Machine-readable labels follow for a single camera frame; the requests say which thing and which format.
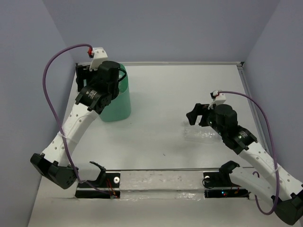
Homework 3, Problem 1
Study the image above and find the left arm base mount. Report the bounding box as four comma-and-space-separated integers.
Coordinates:
75, 161, 121, 199

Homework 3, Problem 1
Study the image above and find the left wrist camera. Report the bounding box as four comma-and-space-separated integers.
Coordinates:
88, 47, 108, 71

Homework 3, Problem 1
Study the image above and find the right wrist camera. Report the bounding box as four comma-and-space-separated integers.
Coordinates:
208, 90, 226, 109

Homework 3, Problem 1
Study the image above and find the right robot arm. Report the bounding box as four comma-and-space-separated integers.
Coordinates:
186, 104, 303, 226

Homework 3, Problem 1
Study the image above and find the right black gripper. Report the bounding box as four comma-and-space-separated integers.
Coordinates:
186, 102, 226, 137

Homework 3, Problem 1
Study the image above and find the green plastic bin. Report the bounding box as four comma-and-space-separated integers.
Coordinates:
99, 76, 131, 122

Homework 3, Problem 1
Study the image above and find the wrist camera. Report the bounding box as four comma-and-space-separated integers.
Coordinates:
208, 90, 226, 109
88, 47, 108, 71

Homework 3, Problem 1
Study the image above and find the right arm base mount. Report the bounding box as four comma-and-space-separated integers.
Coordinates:
202, 172, 250, 199

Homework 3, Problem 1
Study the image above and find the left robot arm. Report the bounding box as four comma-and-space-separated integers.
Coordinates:
30, 61, 121, 189

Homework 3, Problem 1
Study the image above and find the clear crushed bottle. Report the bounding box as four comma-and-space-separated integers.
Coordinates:
183, 128, 221, 144

